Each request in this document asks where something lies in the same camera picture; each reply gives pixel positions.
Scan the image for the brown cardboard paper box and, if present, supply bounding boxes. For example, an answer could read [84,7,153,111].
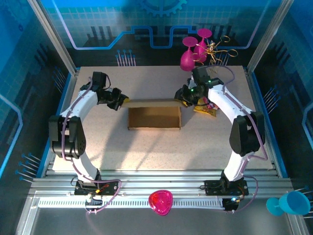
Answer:
[121,98,184,131]

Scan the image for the purple candy bag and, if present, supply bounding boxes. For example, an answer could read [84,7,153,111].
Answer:
[202,96,220,111]

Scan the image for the yellow snack bag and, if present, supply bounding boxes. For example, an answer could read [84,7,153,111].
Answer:
[193,97,218,118]

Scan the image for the pink plastic wine glass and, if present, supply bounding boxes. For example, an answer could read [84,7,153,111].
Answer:
[180,36,198,72]
[193,28,212,63]

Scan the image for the pink triangular plastic bowl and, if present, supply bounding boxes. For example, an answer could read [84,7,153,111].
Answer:
[148,189,174,216]

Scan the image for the blue plastic wine glass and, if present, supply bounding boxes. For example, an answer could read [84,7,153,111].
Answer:
[266,190,311,216]

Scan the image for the gold wire glass rack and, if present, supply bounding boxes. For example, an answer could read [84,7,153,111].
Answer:
[192,35,239,74]

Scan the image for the aluminium frame rail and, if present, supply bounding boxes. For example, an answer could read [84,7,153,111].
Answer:
[28,170,294,198]

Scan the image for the aluminium frame post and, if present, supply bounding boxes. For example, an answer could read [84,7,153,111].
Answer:
[26,0,80,75]
[246,0,295,75]

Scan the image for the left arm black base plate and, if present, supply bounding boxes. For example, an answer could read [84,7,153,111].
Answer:
[74,180,118,196]

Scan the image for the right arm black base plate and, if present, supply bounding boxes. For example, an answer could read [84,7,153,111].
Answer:
[204,180,249,196]

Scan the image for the white slotted cable duct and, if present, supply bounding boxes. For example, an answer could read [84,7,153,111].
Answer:
[38,198,224,209]

